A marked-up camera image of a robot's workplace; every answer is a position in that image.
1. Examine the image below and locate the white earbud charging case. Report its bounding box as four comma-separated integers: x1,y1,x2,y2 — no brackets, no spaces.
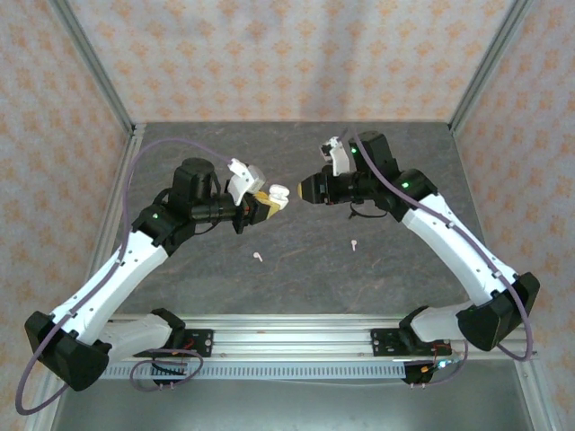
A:
268,183,291,210

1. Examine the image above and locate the grey metal base panel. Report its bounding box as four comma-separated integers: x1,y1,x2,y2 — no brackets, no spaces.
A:
49,376,535,431

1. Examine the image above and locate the small circuit board with LED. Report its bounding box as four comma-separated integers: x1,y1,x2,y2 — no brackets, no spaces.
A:
420,357,464,374

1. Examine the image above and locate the aluminium side frame rail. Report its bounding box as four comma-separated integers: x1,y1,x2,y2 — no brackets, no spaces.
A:
447,123,567,431
24,124,147,431

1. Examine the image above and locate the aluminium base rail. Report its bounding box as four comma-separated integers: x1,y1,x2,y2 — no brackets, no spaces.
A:
107,313,538,361

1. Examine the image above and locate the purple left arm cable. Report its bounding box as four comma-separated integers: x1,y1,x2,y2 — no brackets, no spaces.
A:
14,136,234,417

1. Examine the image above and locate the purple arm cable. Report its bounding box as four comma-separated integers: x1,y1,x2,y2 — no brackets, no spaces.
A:
14,136,234,417
343,128,539,388

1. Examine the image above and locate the aluminium upright frame post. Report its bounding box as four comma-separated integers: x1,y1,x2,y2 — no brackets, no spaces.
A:
47,0,138,136
447,0,536,136

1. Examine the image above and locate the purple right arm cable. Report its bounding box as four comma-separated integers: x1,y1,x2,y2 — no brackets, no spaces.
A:
343,128,539,388

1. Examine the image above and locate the grey slotted cable duct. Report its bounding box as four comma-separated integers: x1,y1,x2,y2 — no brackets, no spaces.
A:
102,362,408,382

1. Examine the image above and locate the black wire bundle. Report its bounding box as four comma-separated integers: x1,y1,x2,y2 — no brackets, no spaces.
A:
150,361,189,377

